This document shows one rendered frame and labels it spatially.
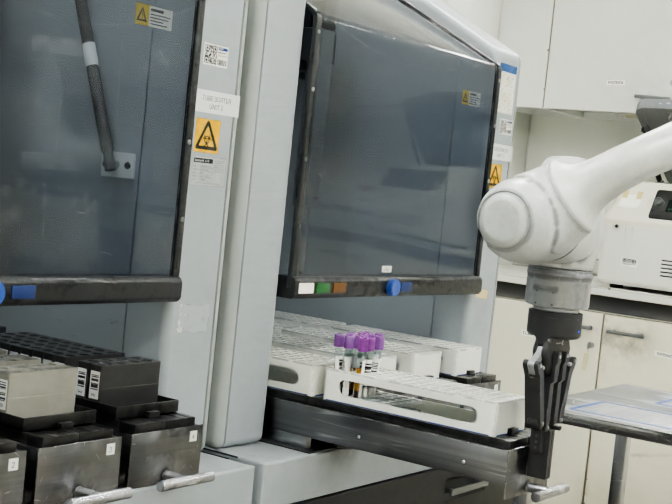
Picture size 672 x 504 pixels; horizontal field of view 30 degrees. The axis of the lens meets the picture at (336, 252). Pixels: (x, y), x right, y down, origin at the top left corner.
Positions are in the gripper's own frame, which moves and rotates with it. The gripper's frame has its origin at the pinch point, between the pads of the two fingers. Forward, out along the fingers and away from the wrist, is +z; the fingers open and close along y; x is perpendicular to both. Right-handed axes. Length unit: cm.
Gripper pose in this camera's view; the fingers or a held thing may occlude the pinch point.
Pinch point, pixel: (540, 452)
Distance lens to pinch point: 180.6
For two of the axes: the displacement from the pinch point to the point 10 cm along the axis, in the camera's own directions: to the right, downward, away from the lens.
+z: -1.0, 9.9, 0.5
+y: -5.7, -0.1, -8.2
